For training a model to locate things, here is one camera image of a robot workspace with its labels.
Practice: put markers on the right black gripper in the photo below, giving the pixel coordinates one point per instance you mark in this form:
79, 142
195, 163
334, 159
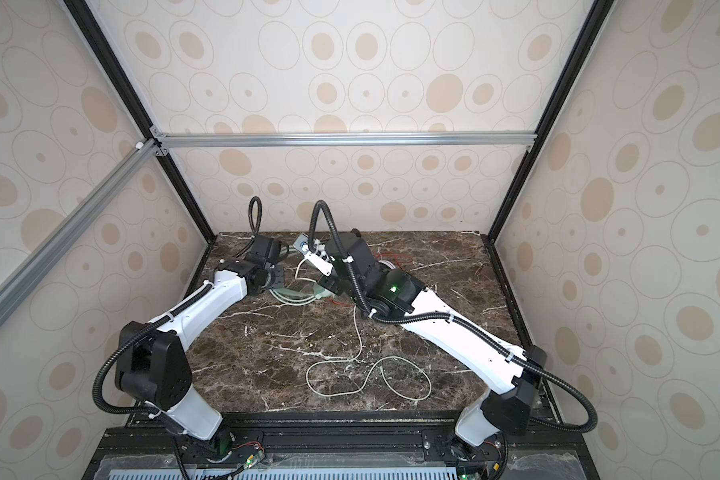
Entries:
326, 283

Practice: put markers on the mint green headphones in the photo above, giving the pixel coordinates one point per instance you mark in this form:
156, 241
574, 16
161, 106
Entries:
290, 297

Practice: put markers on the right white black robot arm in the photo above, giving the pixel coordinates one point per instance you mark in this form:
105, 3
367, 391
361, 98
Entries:
393, 296

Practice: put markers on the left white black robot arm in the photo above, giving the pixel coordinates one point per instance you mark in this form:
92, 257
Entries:
149, 371

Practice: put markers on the white black red headphones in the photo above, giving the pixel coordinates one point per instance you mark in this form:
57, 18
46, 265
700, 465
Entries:
389, 260

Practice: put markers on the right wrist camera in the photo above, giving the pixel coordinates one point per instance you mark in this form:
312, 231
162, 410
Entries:
314, 253

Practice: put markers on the horizontal aluminium rail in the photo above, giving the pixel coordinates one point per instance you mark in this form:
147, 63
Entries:
362, 139

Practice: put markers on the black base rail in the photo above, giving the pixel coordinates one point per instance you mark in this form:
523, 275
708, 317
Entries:
341, 445

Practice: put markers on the left diagonal aluminium rail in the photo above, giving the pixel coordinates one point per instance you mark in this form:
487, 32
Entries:
23, 281

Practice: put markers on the left black frame post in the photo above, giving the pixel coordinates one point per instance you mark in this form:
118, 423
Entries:
83, 17

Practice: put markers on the black frame post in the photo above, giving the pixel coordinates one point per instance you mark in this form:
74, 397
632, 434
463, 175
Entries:
582, 46
83, 17

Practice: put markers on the right black frame post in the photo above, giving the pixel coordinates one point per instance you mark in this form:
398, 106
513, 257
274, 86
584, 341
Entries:
582, 46

